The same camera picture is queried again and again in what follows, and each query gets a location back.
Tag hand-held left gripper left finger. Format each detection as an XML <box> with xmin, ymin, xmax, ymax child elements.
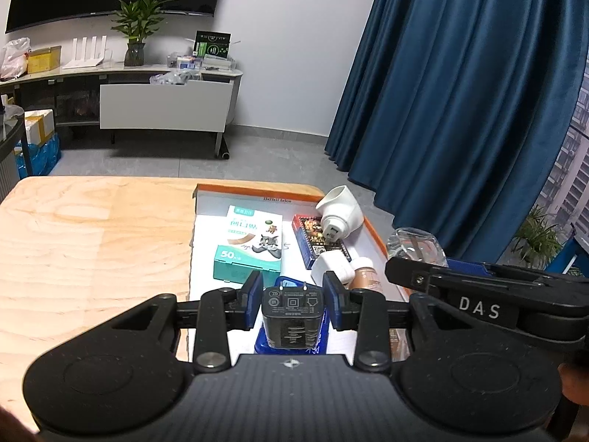
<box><xmin>110</xmin><ymin>271</ymin><xmax>264</xmax><ymax>375</ymax></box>

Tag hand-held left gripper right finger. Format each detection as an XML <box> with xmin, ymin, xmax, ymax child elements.
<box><xmin>322</xmin><ymin>271</ymin><xmax>468</xmax><ymax>373</ymax></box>

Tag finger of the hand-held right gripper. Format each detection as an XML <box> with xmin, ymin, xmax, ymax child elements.
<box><xmin>385</xmin><ymin>257</ymin><xmax>443</xmax><ymax>294</ymax></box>
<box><xmin>445</xmin><ymin>258</ymin><xmax>589</xmax><ymax>286</ymax></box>

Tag clear bottle with white cap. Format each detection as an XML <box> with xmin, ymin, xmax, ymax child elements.
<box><xmin>387</xmin><ymin>227</ymin><xmax>448</xmax><ymax>269</ymax></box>

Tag white plug charger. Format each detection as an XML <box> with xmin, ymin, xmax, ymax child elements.
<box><xmin>310</xmin><ymin>251</ymin><xmax>353</xmax><ymax>289</ymax></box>

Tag brown bottle with white cap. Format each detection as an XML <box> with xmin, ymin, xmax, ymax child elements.
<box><xmin>345</xmin><ymin>257</ymin><xmax>411</xmax><ymax>362</ymax></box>

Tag blue floss pick box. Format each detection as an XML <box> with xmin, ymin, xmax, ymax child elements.
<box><xmin>253</xmin><ymin>276</ymin><xmax>330</xmax><ymax>355</ymax></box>

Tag black plug charger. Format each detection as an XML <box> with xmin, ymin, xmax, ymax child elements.
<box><xmin>260</xmin><ymin>283</ymin><xmax>328</xmax><ymax>350</ymax></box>

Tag green bandage box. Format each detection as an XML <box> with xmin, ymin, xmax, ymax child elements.
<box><xmin>213</xmin><ymin>205</ymin><xmax>284</xmax><ymax>283</ymax></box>

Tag orange and white cardboard box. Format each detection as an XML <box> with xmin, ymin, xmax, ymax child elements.
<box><xmin>190</xmin><ymin>183</ymin><xmax>415</xmax><ymax>364</ymax></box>

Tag blue and red card box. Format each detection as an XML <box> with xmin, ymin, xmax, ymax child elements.
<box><xmin>292</xmin><ymin>214</ymin><xmax>353</xmax><ymax>270</ymax></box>

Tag white plug-in heater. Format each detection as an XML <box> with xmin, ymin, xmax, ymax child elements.
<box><xmin>315</xmin><ymin>185</ymin><xmax>364</xmax><ymax>242</ymax></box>

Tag person's right hand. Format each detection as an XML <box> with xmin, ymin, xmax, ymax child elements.
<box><xmin>558</xmin><ymin>362</ymin><xmax>589</xmax><ymax>404</ymax></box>

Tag green balcony plant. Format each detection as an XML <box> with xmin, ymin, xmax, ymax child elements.
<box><xmin>511</xmin><ymin>206</ymin><xmax>568</xmax><ymax>271</ymax></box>

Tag blue curtain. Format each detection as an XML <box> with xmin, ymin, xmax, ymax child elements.
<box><xmin>324</xmin><ymin>0</ymin><xmax>589</xmax><ymax>271</ymax></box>

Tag clear bag of small parts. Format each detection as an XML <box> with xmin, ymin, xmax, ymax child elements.
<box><xmin>149</xmin><ymin>71</ymin><xmax>199</xmax><ymax>88</ymax></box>

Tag clear plastic boxes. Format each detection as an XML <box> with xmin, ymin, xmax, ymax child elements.
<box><xmin>166</xmin><ymin>53</ymin><xmax>238</xmax><ymax>73</ymax></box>

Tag blue plastic package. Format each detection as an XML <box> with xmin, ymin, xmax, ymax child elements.
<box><xmin>13</xmin><ymin>133</ymin><xmax>63</xmax><ymax>180</ymax></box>

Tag green and black box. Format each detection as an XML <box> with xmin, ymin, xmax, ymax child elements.
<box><xmin>193</xmin><ymin>31</ymin><xmax>231</xmax><ymax>60</ymax></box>

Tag white television console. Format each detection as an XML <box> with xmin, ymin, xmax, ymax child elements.
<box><xmin>0</xmin><ymin>62</ymin><xmax>244</xmax><ymax>149</ymax></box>

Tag green plant in dark vase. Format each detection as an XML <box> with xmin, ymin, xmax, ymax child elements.
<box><xmin>110</xmin><ymin>0</ymin><xmax>180</xmax><ymax>68</ymax></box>

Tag white and yellow cardboard box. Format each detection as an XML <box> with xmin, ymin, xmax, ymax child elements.
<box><xmin>23</xmin><ymin>109</ymin><xmax>56</xmax><ymax>145</ymax></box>

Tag white router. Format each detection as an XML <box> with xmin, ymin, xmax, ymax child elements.
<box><xmin>61</xmin><ymin>35</ymin><xmax>109</xmax><ymax>70</ymax></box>

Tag white plastic bag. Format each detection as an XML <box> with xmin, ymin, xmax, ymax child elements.
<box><xmin>0</xmin><ymin>38</ymin><xmax>32</xmax><ymax>82</ymax></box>

